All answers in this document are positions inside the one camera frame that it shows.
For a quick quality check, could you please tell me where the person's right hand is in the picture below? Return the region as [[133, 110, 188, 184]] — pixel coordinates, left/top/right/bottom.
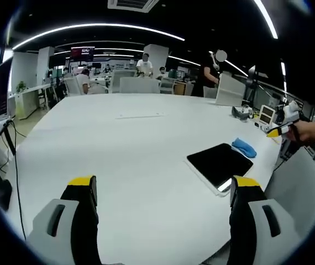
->
[[286, 120, 315, 145]]

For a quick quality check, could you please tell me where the blue cleaning cloth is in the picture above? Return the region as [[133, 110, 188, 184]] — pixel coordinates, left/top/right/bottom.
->
[[231, 137, 258, 158]]

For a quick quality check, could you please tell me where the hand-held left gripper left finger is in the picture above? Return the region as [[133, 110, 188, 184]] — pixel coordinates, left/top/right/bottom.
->
[[26, 174, 102, 265]]

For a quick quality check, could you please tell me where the grey office chair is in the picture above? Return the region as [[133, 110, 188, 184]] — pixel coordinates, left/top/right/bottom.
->
[[264, 148, 315, 249]]

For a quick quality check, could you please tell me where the small white desk clock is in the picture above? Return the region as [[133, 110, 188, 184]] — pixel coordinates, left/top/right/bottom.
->
[[258, 104, 275, 124]]

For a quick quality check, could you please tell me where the black cable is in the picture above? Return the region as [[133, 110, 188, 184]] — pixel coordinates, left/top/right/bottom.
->
[[0, 118, 27, 241]]

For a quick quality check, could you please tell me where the white table cable cover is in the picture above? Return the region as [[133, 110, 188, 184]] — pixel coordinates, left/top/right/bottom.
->
[[115, 111, 166, 120]]

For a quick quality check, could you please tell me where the black tablet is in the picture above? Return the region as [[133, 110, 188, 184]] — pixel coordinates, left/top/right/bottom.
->
[[186, 142, 254, 198]]

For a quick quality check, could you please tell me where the red wall screen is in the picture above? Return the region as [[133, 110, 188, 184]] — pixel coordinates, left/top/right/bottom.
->
[[70, 46, 96, 62]]

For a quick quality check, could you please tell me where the green potted plant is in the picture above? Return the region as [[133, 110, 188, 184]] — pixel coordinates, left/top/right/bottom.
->
[[15, 81, 29, 93]]

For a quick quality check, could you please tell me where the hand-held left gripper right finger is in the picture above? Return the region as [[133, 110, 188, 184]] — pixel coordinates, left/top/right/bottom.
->
[[228, 175, 302, 265]]

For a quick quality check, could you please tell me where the black and white headset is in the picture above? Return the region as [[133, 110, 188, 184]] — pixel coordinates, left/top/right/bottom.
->
[[231, 105, 251, 121]]

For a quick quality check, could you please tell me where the white office chair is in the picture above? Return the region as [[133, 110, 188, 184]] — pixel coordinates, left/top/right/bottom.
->
[[64, 76, 83, 97]]

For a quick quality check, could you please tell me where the white side counter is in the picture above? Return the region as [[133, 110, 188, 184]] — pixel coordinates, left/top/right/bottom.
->
[[7, 83, 53, 121]]

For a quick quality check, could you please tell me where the ceiling air vent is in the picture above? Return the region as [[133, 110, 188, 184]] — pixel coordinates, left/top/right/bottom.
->
[[107, 0, 160, 12]]

